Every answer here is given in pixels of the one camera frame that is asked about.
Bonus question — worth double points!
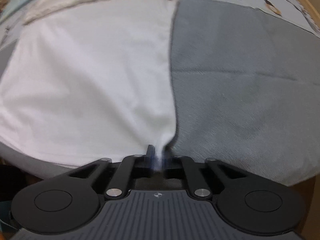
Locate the white t-shirt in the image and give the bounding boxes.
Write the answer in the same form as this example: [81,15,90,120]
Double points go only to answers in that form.
[1,0,178,167]

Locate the grey printed bed sheet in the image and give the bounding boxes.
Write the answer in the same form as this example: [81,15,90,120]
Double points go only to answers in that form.
[1,0,319,186]

